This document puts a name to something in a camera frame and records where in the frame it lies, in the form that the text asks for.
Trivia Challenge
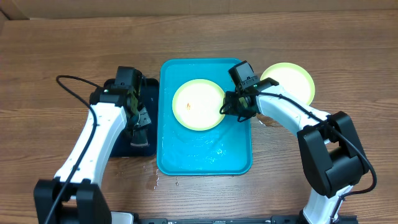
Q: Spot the yellow plate bottom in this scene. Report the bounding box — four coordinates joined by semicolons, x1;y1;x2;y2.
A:
261;62;315;105

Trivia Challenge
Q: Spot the green scrub sponge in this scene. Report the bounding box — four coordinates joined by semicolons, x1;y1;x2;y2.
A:
131;129;149;147

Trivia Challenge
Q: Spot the yellow plate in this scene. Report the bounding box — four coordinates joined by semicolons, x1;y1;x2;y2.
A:
172;79;225;131
261;62;315;105

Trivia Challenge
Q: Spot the black plastic tray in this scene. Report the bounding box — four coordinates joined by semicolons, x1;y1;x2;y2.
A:
110;78;159;157

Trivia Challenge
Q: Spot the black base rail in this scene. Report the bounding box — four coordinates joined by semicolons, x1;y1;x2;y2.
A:
110;211;358;224

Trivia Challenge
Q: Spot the yellow plate top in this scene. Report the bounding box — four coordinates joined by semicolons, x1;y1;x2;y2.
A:
172;79;225;131

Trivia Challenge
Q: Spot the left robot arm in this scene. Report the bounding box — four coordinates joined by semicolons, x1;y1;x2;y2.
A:
34;88;152;223

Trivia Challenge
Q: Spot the teal plastic tray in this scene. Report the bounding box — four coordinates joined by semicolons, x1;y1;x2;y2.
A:
157;58;252;175

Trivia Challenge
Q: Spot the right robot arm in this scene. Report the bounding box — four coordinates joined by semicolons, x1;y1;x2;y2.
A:
220;78;374;223

